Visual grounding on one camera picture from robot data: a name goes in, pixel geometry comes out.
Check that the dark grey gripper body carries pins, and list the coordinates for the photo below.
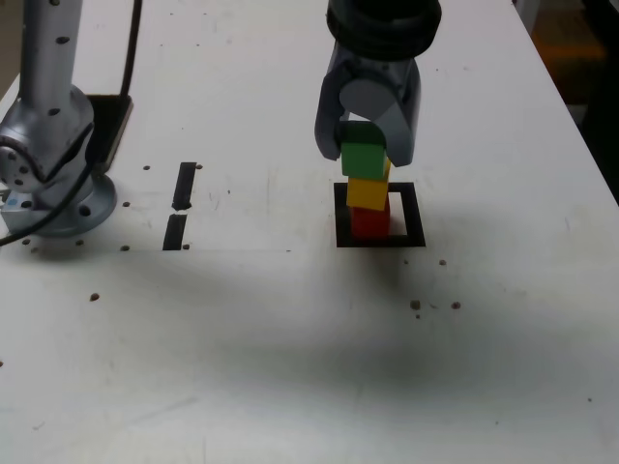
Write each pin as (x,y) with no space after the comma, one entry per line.
(382,70)

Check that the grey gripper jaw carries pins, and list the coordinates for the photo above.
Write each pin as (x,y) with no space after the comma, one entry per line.
(403,130)

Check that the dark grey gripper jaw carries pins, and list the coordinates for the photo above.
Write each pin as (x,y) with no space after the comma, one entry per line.
(326,125)

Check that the green cube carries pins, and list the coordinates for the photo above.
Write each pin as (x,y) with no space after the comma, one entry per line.
(362,157)

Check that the yellow cube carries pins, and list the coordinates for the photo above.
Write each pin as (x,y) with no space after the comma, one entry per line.
(367,193)

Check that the red cube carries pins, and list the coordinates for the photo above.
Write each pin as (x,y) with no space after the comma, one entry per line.
(370,224)

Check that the black tape square outline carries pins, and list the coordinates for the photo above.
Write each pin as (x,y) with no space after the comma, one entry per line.
(341,227)

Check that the black tape strip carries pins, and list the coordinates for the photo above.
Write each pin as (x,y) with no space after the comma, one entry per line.
(175,232)

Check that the orange background box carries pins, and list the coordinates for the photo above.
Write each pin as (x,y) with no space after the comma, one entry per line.
(570,38)

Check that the black smartphone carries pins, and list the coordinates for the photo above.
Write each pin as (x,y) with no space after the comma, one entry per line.
(113,125)

